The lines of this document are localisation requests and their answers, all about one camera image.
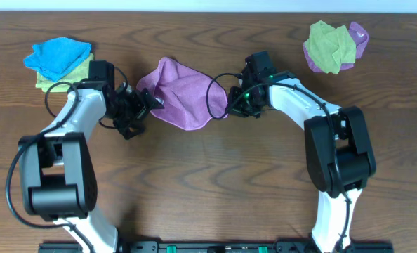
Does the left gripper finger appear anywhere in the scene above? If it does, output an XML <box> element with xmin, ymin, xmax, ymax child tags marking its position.
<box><xmin>119</xmin><ymin>121</ymin><xmax>145</xmax><ymax>140</ymax></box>
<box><xmin>140</xmin><ymin>88</ymin><xmax>164</xmax><ymax>117</ymax></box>

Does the purple microfiber cloth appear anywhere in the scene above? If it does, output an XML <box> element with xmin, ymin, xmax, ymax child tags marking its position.
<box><xmin>136</xmin><ymin>57</ymin><xmax>227</xmax><ymax>131</ymax></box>

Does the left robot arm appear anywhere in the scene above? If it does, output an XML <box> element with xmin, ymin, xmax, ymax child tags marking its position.
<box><xmin>14</xmin><ymin>80</ymin><xmax>163</xmax><ymax>252</ymax></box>

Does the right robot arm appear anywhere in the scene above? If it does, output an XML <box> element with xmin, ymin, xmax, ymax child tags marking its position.
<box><xmin>225</xmin><ymin>72</ymin><xmax>392</xmax><ymax>252</ymax></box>

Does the blue folded cloth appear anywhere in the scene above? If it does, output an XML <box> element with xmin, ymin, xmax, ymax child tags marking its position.
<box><xmin>23</xmin><ymin>37</ymin><xmax>92</xmax><ymax>82</ymax></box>

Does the green crumpled cloth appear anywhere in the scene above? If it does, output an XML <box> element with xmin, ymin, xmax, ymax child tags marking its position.
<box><xmin>304</xmin><ymin>20</ymin><xmax>357</xmax><ymax>74</ymax></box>

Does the right black cable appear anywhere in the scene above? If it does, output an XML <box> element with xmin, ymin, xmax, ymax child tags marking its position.
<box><xmin>206</xmin><ymin>72</ymin><xmax>352</xmax><ymax>252</ymax></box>

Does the black cable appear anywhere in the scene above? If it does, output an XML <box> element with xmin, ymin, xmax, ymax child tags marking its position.
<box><xmin>5</xmin><ymin>65</ymin><xmax>129</xmax><ymax>253</ymax></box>
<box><xmin>206</xmin><ymin>72</ymin><xmax>352</xmax><ymax>252</ymax></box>

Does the left black cable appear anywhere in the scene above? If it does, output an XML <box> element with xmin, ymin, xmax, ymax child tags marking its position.
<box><xmin>5</xmin><ymin>65</ymin><xmax>129</xmax><ymax>253</ymax></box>

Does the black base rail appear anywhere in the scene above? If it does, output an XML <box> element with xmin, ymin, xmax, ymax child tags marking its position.
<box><xmin>38</xmin><ymin>240</ymin><xmax>394</xmax><ymax>253</ymax></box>

